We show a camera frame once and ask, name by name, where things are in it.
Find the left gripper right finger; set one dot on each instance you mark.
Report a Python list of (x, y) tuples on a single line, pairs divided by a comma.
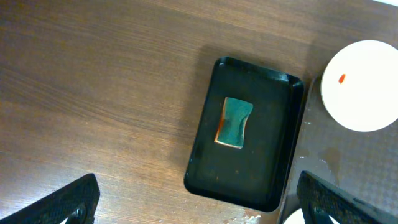
[(322, 202)]

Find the pale grey plate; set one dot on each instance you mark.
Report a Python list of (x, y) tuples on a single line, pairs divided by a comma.
[(297, 217)]

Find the cream plate top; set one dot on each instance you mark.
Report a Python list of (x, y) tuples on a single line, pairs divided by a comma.
[(359, 86)]

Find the brown plastic serving tray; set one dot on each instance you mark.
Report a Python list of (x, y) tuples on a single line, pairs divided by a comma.
[(363, 164)]

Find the small black tray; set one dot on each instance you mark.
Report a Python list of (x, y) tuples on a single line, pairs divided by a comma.
[(254, 176)]

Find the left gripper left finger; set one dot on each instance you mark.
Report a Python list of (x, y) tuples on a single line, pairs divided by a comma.
[(73, 203)]

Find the green and yellow sponge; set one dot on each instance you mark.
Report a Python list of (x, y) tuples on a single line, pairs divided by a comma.
[(232, 124)]

